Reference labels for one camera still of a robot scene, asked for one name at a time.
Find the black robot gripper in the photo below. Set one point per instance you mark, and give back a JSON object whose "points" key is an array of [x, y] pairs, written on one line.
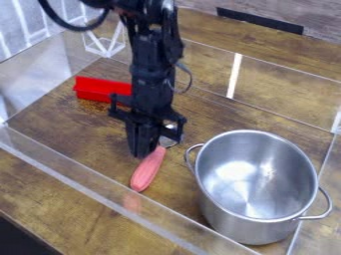
{"points": [[146, 110]]}

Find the pink handled metal spoon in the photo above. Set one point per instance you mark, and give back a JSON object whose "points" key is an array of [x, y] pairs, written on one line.
{"points": [[150, 165]]}

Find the stainless steel pot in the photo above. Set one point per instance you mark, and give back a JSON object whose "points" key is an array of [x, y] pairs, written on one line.
{"points": [[257, 185]]}

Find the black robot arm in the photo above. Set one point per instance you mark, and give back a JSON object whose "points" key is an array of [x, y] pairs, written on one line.
{"points": [[150, 20]]}

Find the red plastic block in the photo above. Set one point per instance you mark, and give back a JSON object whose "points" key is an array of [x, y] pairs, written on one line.
{"points": [[96, 89]]}

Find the clear acrylic barrier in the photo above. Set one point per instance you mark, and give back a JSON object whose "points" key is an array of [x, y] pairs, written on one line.
{"points": [[256, 78]]}

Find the black strip on wall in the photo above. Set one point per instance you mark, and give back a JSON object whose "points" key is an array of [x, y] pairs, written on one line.
{"points": [[261, 21]]}

